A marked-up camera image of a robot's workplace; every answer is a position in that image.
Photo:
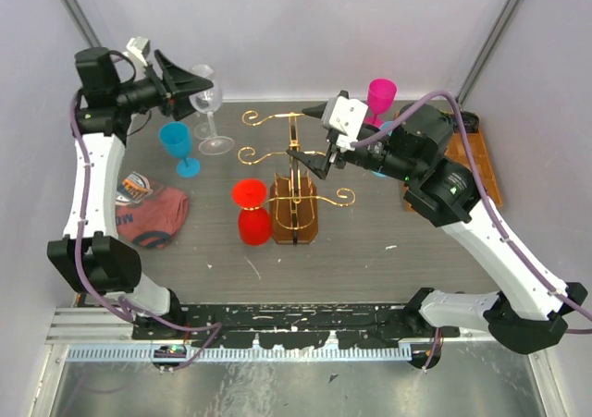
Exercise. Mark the clear wine glass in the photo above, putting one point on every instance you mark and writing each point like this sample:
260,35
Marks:
205,130
207,103

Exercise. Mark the pink wine glass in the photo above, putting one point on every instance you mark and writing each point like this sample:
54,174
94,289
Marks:
380,97

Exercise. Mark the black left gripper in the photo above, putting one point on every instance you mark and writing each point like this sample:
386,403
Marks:
177,81

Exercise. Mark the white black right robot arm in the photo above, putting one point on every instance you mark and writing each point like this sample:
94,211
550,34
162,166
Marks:
526,313

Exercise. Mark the gold wire wine glass rack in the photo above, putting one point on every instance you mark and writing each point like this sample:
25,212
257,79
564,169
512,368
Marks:
292,202

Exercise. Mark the red wine glass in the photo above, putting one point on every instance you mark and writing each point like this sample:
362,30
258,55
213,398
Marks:
254,221

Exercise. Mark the folded red t-shirt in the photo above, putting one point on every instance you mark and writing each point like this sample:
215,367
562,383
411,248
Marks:
149,214

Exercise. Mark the right aluminium corner post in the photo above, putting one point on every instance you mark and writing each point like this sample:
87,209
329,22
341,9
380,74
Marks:
495,35

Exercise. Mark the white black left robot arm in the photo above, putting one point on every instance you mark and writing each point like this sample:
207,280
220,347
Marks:
90,256

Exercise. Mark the wooden compartment tray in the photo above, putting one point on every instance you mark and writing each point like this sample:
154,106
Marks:
476,158

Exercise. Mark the aluminium front rail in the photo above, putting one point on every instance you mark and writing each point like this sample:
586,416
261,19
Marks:
93,334

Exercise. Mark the dark rubber bands pile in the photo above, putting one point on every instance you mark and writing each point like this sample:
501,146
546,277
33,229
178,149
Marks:
471,122

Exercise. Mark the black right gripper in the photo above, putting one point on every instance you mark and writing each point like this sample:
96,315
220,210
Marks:
317,163

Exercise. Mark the clear front wine glass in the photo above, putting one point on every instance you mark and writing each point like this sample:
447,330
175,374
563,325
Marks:
207,103

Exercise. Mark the aluminium corner post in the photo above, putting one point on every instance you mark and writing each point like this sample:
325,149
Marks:
81,23
495,35

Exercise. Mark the left aluminium corner post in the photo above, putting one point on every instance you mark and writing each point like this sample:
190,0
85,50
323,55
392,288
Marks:
81,23

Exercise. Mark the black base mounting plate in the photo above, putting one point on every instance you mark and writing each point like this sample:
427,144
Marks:
304,325

